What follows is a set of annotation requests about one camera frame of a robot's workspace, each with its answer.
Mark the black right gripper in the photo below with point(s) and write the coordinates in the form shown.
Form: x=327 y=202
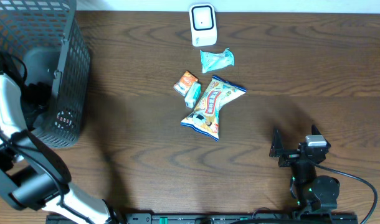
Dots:
x=276 y=150

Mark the colourful snack chip bag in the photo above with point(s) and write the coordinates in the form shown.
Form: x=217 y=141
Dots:
x=205 y=117

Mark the light teal small box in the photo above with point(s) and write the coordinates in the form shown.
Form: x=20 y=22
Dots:
x=192 y=95

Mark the teal snack packet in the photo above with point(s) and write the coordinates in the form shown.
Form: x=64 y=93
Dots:
x=211 y=61

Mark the orange small snack box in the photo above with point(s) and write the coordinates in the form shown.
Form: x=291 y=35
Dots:
x=185 y=83

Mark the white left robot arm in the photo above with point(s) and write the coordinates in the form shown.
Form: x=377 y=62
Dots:
x=32 y=175

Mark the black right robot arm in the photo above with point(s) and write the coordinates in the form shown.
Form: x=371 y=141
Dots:
x=315 y=194

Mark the white barcode scanner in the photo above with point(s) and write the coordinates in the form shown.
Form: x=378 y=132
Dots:
x=203 y=24

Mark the grey plastic mesh basket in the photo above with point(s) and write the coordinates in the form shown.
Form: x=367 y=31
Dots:
x=46 y=38

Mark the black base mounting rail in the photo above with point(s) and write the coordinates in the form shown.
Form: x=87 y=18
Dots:
x=147 y=218

